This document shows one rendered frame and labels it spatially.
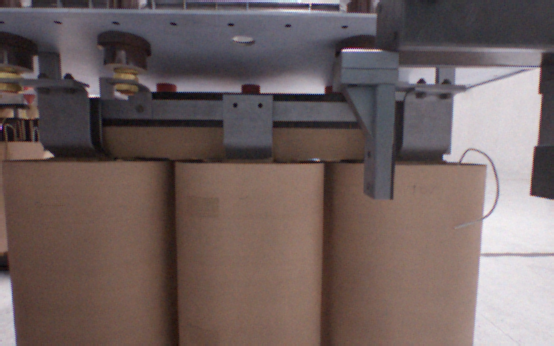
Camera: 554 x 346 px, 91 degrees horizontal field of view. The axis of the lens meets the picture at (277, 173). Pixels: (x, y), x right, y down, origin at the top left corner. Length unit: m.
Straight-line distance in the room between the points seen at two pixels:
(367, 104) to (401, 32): 0.05
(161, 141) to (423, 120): 0.69
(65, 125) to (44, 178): 0.13
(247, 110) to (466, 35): 0.53
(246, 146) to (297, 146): 0.16
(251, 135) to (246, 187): 0.13
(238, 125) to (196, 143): 0.17
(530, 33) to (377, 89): 0.10
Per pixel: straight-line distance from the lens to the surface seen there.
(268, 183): 0.65
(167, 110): 0.79
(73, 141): 0.83
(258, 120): 0.68
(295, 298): 0.76
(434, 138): 0.79
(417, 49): 0.22
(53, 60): 0.96
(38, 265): 0.89
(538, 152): 0.29
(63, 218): 0.82
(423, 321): 0.86
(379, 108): 0.21
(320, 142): 0.79
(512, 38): 0.25
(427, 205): 0.76
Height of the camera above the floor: 1.11
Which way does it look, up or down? 5 degrees down
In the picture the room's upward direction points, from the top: 1 degrees clockwise
